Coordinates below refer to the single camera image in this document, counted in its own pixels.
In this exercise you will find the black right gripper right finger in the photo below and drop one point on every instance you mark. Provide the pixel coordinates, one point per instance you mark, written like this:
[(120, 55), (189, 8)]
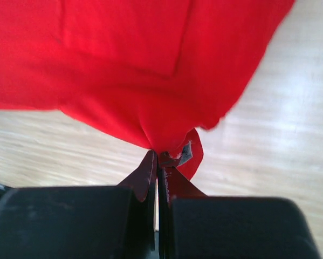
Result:
[(172, 184)]

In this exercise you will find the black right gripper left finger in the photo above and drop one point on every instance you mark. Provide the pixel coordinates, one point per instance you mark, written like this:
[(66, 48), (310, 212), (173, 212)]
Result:
[(140, 237)]

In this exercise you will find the red t shirt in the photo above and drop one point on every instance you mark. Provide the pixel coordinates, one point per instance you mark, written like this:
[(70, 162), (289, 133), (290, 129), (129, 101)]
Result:
[(146, 72)]

